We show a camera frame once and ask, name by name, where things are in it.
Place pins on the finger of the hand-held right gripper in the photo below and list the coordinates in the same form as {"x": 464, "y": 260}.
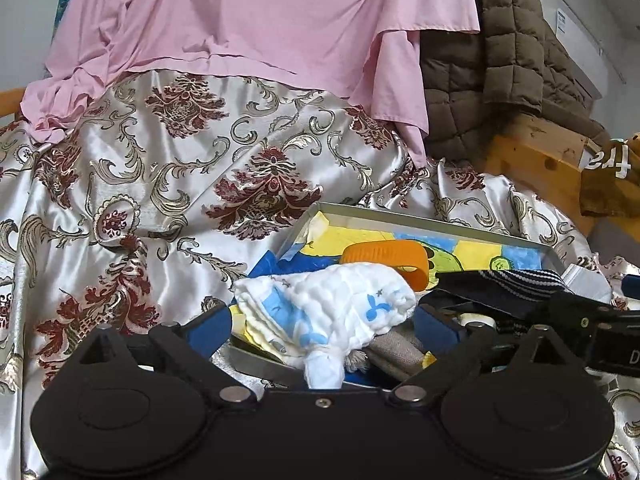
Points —
{"x": 632, "y": 284}
{"x": 450, "y": 300}

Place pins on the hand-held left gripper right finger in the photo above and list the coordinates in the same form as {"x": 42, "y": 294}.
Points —
{"x": 435, "y": 329}

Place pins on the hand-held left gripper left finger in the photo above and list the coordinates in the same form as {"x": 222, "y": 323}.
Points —
{"x": 207, "y": 331}

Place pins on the navy striped sock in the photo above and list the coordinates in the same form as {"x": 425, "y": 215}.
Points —
{"x": 505, "y": 285}

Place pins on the grey metal tray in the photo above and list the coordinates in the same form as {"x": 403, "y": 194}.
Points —
{"x": 270, "y": 365}

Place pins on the orange plastic cup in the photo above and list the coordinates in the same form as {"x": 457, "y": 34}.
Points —
{"x": 385, "y": 255}

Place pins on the white blue baby cloth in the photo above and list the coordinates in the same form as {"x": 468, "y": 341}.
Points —
{"x": 320, "y": 305}

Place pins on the brown cloth with white print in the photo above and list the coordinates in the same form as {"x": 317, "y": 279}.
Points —
{"x": 610, "y": 185}

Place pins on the yellow blue cartoon towel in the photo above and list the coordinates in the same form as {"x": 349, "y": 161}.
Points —
{"x": 360, "y": 237}

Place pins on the floral satin blanket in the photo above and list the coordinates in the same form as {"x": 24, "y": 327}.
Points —
{"x": 150, "y": 200}

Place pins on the white air conditioner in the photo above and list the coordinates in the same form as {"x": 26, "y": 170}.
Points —
{"x": 585, "y": 50}

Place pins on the brown quilted jacket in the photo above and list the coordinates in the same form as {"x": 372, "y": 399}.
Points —
{"x": 500, "y": 50}

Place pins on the pink bed sheet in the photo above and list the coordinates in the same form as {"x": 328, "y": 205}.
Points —
{"x": 250, "y": 20}

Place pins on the wooden bed frame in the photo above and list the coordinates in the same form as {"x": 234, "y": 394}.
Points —
{"x": 540, "y": 160}

